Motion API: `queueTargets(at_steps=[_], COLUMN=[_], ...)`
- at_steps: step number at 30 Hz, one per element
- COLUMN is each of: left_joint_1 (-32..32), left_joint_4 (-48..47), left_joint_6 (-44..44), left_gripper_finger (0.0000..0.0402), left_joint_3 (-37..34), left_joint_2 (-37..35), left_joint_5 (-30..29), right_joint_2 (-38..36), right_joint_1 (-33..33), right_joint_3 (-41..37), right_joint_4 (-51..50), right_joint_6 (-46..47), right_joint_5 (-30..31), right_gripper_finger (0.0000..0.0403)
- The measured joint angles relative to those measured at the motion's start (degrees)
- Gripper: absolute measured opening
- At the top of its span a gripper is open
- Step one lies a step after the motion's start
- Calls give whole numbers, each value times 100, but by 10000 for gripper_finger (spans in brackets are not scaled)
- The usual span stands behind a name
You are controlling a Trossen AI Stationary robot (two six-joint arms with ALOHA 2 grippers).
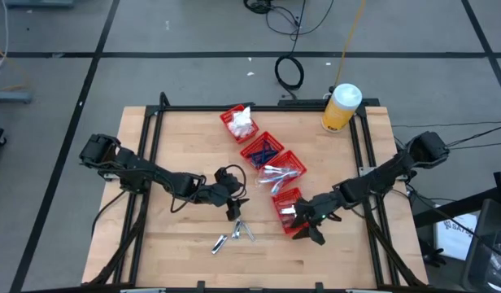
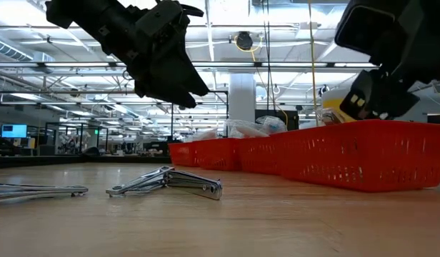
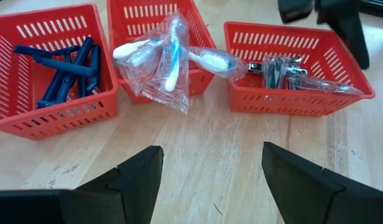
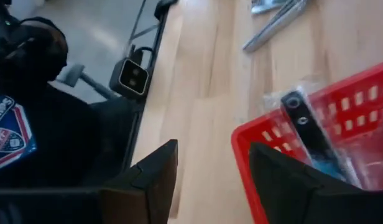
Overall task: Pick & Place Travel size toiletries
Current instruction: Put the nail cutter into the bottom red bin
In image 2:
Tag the dark computer monitor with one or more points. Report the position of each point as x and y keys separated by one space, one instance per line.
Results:
x=438 y=118

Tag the black background panel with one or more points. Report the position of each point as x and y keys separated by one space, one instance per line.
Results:
x=291 y=119

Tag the blue lit computer monitor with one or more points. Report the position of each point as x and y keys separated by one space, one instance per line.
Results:
x=14 y=131

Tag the yellow white-lidded wipes canister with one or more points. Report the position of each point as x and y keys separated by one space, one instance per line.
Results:
x=334 y=103

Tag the silver ventilation duct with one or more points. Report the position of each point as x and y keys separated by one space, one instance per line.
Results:
x=13 y=51

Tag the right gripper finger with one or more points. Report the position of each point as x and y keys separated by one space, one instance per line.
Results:
x=380 y=94

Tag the blue white bagged toothbrush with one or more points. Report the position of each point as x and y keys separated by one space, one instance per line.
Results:
x=275 y=125

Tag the silver metal nail clipper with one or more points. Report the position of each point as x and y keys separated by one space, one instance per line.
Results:
x=38 y=191
x=330 y=116
x=191 y=185

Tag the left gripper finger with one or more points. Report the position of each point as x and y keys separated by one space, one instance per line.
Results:
x=191 y=80
x=170 y=96

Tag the bagged white cotton pads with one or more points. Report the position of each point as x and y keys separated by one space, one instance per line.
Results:
x=205 y=135

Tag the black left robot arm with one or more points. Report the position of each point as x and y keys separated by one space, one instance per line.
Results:
x=80 y=14

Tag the black background rig frame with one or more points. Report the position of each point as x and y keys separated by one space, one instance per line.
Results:
x=220 y=92

